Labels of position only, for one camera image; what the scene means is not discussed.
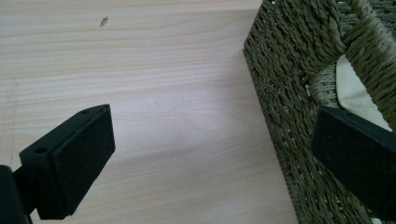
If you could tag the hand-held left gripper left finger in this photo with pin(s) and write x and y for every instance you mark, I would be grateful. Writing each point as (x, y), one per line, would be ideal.
(71, 165)

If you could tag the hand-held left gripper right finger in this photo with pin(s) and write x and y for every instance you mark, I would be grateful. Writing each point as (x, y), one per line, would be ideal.
(358, 155)

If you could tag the green woven basket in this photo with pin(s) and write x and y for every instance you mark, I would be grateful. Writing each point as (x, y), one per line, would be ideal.
(289, 77)

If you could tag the cream cloth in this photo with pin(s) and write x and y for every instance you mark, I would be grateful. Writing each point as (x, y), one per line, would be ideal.
(355, 90)

